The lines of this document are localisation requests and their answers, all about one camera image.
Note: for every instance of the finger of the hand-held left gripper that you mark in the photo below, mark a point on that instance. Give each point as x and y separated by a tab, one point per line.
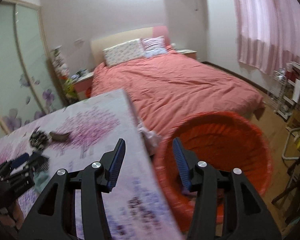
38	162
19	160

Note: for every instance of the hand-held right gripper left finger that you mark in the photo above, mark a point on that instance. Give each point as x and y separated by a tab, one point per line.
116	165

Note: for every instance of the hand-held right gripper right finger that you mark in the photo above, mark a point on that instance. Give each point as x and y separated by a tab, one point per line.
181	162

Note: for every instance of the pale green wrapper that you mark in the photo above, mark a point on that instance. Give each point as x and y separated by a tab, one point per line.
41	177

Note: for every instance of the black wrapper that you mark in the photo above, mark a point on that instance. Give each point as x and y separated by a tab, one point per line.
38	139

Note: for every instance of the red plastic bag liner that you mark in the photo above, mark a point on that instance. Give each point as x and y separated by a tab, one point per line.
215	140

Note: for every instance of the orange plastic laundry basket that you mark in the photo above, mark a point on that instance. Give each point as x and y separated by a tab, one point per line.
175	212

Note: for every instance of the person's left hand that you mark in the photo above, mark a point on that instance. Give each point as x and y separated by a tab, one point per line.
11	217

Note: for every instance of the brown curved scrap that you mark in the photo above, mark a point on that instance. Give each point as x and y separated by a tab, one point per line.
60	136

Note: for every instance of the light pink cloth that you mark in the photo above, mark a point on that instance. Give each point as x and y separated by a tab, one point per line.
150	137

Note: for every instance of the floral tablecloth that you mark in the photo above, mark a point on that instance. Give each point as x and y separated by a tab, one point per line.
90	130

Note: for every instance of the pink duvet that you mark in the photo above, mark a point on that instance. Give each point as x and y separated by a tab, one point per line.
177	87

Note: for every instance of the yellow green plush toy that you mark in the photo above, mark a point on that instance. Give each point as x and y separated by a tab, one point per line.
70	87

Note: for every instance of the pink nightstand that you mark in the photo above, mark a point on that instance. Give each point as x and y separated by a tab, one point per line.
187	53
82	85

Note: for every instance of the glass door wardrobe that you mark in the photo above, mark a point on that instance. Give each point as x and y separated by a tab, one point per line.
20	67

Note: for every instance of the plush toy bouquet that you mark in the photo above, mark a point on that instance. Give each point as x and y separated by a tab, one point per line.
60	62

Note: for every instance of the white bent pipe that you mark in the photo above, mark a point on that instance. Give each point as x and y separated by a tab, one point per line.
286	152

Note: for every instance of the white floral pillow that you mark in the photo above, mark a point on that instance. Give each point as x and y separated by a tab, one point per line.
123	52

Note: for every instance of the dark wooden chair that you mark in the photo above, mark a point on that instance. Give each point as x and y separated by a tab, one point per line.
293	180

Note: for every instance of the pink striped pillow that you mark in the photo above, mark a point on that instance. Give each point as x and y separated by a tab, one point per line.
153	46

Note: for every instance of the brown paper bag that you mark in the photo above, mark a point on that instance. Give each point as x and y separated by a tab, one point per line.
298	120

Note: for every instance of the beige pink bed headboard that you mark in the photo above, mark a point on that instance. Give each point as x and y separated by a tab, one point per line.
115	36

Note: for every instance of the white paper bag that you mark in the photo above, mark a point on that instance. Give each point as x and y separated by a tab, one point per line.
297	91

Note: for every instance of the white storage cart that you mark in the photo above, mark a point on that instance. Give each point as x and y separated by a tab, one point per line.
298	70

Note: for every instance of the pink curtain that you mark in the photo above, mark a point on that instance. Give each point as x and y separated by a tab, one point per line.
272	25

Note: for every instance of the wall socket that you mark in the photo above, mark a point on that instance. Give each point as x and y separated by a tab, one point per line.
78	41

